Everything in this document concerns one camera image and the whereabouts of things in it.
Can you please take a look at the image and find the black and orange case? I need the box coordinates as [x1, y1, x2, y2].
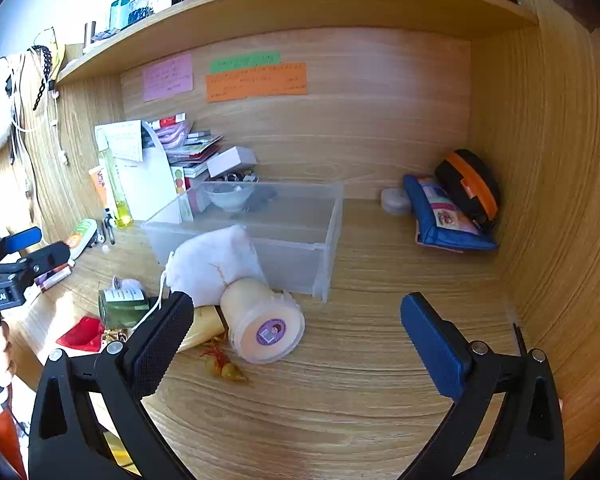
[434, 149, 501, 233]

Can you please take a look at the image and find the blue patterned jar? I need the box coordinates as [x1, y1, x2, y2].
[128, 0, 154, 26]

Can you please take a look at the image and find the green and white tube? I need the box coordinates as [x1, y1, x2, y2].
[64, 218, 99, 261]

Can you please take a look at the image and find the gourd charm with orange tassel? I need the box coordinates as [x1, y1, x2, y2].
[200, 337, 253, 386]

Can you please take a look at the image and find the orange paper note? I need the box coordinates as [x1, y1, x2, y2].
[205, 62, 308, 104]

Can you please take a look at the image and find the purple coiled cable bag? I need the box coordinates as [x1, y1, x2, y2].
[152, 122, 196, 149]

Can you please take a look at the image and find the red packet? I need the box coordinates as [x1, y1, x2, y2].
[56, 316, 105, 352]

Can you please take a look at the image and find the pink paper note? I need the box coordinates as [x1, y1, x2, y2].
[142, 53, 194, 102]

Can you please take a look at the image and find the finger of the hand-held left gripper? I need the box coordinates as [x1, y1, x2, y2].
[0, 226, 43, 263]
[15, 241, 72, 281]

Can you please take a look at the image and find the white cable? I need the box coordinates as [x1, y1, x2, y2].
[7, 54, 70, 167]

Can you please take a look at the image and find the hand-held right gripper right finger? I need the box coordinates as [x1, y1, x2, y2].
[399, 291, 566, 480]

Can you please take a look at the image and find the green glass jar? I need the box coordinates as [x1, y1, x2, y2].
[98, 287, 152, 329]

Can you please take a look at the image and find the teal bottle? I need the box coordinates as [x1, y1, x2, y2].
[110, 0, 131, 31]

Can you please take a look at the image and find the black bead chain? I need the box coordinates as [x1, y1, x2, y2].
[29, 45, 52, 112]

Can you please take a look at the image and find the stack of booklets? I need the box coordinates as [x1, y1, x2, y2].
[167, 131, 226, 179]

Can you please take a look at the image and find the beige flat packet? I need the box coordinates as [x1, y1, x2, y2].
[180, 306, 226, 351]

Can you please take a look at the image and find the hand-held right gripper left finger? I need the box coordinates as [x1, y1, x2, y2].
[28, 290, 196, 480]

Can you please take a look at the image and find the cream tissue roll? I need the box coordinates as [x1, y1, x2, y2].
[220, 277, 306, 364]

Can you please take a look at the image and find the white paper sheet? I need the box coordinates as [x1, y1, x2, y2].
[95, 120, 182, 222]

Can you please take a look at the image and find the red and white tube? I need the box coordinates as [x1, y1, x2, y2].
[149, 113, 187, 129]

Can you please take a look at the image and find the glass bowl of trinkets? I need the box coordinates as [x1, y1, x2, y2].
[202, 182, 256, 214]

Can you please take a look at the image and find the white drawstring pouch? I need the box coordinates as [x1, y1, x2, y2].
[160, 225, 269, 308]

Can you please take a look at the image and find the orange tube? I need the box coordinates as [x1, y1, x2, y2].
[89, 166, 112, 216]

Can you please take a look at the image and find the green paper note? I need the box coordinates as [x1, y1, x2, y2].
[209, 51, 281, 74]

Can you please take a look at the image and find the translucent plastic box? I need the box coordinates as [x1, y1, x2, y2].
[141, 181, 344, 304]

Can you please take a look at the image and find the yellow-green clear bottle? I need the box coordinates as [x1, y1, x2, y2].
[102, 145, 134, 228]

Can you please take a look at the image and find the blue pencil case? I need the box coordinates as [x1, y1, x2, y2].
[402, 174, 498, 254]

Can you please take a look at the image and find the white round case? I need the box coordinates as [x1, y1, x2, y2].
[380, 187, 412, 217]

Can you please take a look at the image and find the person's left hand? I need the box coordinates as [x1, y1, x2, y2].
[0, 316, 17, 378]

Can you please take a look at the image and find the small white box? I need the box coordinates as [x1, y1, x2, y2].
[206, 146, 257, 178]

